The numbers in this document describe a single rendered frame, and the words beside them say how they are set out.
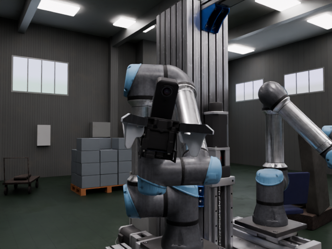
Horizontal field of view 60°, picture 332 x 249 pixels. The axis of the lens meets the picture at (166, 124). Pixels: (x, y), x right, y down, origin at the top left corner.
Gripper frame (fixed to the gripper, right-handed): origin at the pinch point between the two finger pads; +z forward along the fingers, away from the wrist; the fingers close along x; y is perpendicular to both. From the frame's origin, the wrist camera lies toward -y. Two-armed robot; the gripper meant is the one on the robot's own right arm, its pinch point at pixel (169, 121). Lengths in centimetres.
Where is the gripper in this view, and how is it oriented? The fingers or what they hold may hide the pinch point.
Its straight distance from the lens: 46.5
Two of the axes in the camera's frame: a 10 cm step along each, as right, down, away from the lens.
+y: -1.4, 9.9, -0.5
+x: -9.8, -1.4, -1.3
